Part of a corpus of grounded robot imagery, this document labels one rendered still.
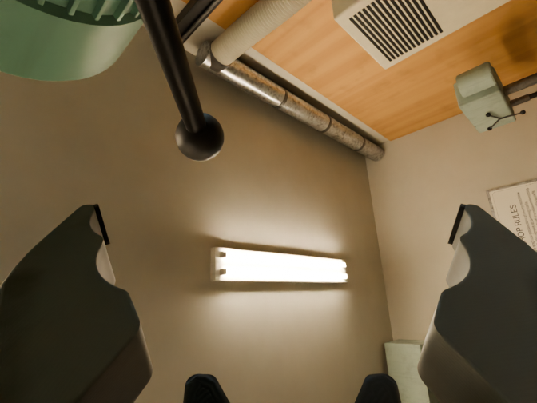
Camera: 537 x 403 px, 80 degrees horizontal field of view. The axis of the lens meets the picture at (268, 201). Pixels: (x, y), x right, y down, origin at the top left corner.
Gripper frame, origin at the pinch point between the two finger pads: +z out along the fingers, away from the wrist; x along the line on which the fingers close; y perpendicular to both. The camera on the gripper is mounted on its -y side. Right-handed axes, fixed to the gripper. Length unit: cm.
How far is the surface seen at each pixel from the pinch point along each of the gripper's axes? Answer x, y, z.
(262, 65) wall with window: -4, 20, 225
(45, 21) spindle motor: -14.6, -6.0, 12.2
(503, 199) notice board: 184, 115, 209
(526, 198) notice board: 193, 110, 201
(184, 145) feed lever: -6.1, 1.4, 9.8
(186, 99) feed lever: -5.0, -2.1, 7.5
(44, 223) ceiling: -88, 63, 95
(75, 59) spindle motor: -15.3, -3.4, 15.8
